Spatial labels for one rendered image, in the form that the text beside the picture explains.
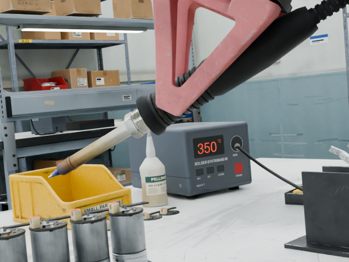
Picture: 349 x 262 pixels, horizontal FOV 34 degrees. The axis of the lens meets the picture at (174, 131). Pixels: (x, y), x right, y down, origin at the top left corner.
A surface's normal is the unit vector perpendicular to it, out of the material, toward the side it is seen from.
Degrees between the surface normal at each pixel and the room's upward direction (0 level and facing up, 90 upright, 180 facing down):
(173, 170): 90
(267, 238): 0
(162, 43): 107
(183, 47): 87
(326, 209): 90
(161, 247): 0
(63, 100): 90
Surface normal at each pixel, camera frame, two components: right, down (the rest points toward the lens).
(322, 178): -0.71, 0.10
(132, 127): -0.26, 0.08
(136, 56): 0.69, -0.01
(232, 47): -0.39, 0.40
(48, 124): -0.46, 0.09
